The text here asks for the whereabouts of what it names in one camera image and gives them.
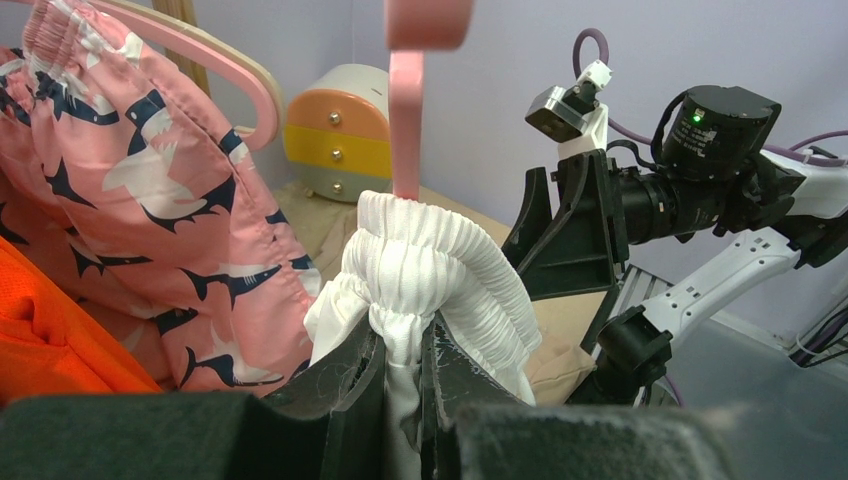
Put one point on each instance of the pink shark print shorts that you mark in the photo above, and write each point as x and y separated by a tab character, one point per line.
129	189

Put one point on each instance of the beige shorts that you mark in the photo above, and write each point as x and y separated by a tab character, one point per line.
554	370

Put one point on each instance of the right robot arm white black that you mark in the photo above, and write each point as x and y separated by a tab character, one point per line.
708	170

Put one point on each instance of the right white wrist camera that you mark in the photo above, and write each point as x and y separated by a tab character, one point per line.
573	117

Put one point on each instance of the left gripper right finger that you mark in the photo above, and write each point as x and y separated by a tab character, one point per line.
451	379

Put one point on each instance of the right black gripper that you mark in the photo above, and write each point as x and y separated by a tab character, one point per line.
560	245

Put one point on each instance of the round white drawer cabinet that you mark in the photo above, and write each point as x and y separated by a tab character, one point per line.
337	136

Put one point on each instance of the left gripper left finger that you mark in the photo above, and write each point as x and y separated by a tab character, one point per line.
336	381

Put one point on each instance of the orange mesh shorts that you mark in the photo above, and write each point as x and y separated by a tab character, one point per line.
51	346

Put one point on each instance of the pink wooden hanger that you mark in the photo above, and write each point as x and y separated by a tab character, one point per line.
412	28
197	45

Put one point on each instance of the white shorts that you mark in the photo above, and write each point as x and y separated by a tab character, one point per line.
406	263

